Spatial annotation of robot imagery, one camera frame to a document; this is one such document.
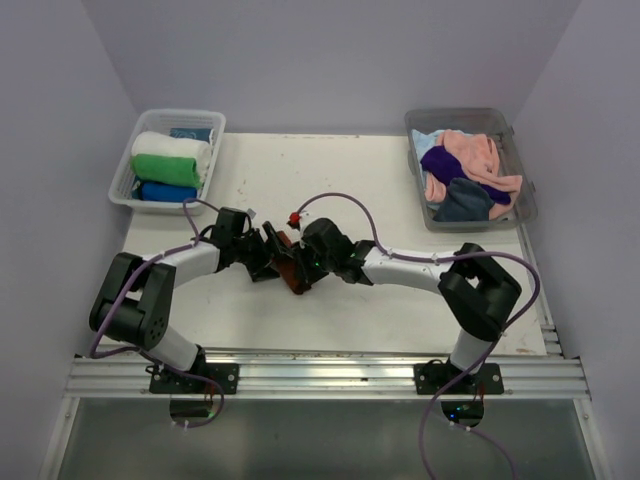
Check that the brown towel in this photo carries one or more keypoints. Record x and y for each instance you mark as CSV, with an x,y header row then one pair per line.
x,y
289,262

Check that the blue rolled towel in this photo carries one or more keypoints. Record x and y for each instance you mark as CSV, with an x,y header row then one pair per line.
x,y
159,192

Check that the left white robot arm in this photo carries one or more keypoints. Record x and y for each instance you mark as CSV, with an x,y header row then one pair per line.
x,y
132,308

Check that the white plastic basket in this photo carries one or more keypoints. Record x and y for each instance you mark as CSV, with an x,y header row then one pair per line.
x,y
162,121

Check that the aluminium front rail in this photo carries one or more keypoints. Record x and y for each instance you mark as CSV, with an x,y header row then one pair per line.
x,y
319,376

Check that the dark grey-blue towel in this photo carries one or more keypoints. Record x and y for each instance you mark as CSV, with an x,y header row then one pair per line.
x,y
465,201

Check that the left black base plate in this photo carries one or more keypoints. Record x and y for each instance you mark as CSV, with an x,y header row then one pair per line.
x,y
207,379

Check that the clear grey plastic bin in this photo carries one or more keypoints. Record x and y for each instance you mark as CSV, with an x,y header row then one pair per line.
x,y
488,121

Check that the white rolled towel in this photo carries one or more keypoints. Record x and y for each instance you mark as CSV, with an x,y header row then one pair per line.
x,y
152,143

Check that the green rolled towel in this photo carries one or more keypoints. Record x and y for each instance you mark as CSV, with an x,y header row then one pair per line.
x,y
167,170

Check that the pink towel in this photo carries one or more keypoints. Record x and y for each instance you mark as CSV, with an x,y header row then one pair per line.
x,y
480,160

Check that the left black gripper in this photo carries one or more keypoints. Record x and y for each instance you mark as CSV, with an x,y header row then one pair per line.
x,y
260,268

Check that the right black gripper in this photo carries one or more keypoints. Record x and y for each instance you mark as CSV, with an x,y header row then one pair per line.
x,y
301,251

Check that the purple towel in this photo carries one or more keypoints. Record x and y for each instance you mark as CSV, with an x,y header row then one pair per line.
x,y
436,185

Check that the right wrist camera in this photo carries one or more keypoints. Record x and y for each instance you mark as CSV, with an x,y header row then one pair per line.
x,y
299,221

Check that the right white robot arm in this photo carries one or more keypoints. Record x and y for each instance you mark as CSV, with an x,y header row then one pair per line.
x,y
479,292

